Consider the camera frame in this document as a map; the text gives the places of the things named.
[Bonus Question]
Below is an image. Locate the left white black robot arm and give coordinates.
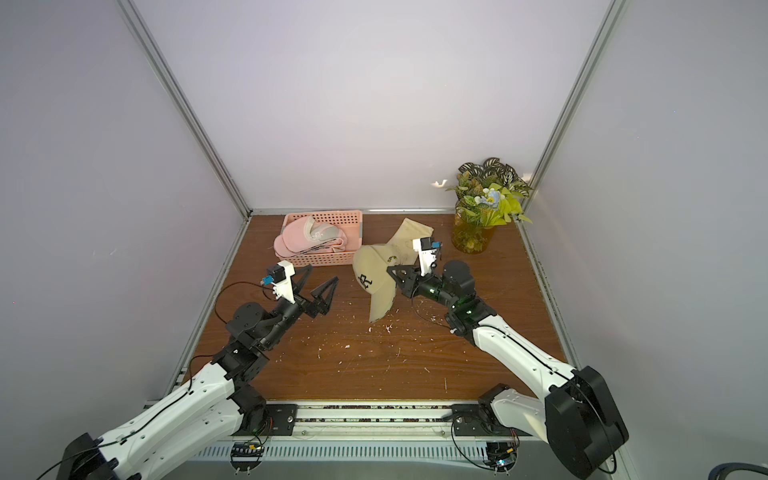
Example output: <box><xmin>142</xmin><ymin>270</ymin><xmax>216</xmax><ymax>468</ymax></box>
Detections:
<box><xmin>52</xmin><ymin>261</ymin><xmax>339</xmax><ymax>479</ymax></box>

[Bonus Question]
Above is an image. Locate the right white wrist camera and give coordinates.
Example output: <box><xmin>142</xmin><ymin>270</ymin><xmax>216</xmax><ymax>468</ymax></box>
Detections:
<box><xmin>412</xmin><ymin>237</ymin><xmax>442</xmax><ymax>277</ymax></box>

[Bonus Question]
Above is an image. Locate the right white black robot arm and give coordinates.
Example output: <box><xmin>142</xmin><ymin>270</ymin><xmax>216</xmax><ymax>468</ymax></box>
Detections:
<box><xmin>387</xmin><ymin>261</ymin><xmax>629</xmax><ymax>479</ymax></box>

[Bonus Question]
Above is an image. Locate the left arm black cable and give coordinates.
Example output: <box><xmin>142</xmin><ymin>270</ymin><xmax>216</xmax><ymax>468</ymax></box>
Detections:
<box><xmin>35</xmin><ymin>280</ymin><xmax>277</xmax><ymax>480</ymax></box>

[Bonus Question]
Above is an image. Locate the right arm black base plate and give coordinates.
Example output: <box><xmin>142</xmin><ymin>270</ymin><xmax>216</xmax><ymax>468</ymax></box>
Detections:
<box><xmin>442</xmin><ymin>403</ymin><xmax>530</xmax><ymax>437</ymax></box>

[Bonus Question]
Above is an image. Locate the potted plant in yellow vase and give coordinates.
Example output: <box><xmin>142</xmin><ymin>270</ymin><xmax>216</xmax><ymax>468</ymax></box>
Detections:
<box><xmin>449</xmin><ymin>157</ymin><xmax>532</xmax><ymax>254</ymax></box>

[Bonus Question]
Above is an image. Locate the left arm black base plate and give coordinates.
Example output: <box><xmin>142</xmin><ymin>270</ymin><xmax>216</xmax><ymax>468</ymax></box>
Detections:
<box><xmin>234</xmin><ymin>403</ymin><xmax>298</xmax><ymax>438</ymax></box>

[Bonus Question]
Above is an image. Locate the cream work glove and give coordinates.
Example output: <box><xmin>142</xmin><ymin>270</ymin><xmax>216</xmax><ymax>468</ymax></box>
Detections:
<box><xmin>386</xmin><ymin>218</ymin><xmax>434</xmax><ymax>265</ymax></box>

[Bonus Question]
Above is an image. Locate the beige baseball cap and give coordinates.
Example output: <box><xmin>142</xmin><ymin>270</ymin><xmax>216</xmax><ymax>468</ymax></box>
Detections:
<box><xmin>353</xmin><ymin>244</ymin><xmax>400</xmax><ymax>323</ymax></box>

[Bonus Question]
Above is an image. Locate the pink baseball cap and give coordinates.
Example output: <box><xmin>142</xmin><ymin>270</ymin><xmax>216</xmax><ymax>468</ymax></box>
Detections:
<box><xmin>273</xmin><ymin>216</ymin><xmax>347</xmax><ymax>258</ymax></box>

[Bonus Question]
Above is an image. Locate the right circuit board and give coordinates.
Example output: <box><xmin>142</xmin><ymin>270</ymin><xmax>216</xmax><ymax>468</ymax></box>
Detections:
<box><xmin>484</xmin><ymin>442</ymin><xmax>518</xmax><ymax>474</ymax></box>

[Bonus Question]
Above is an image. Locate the circuit board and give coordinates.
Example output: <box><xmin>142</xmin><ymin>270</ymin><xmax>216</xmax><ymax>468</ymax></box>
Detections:
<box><xmin>484</xmin><ymin>442</ymin><xmax>518</xmax><ymax>474</ymax></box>
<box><xmin>229</xmin><ymin>442</ymin><xmax>266</xmax><ymax>475</ymax></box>

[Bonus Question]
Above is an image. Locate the left circuit board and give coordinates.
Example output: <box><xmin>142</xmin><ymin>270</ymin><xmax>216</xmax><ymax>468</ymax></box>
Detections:
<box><xmin>229</xmin><ymin>442</ymin><xmax>266</xmax><ymax>475</ymax></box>

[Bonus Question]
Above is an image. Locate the pink perforated plastic basket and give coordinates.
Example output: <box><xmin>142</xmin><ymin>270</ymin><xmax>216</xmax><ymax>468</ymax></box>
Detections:
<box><xmin>275</xmin><ymin>210</ymin><xmax>363</xmax><ymax>267</ymax></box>

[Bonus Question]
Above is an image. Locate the aluminium front rail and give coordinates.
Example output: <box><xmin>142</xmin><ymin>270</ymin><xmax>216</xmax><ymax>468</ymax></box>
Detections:
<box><xmin>125</xmin><ymin>400</ymin><xmax>622</xmax><ymax>443</ymax></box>

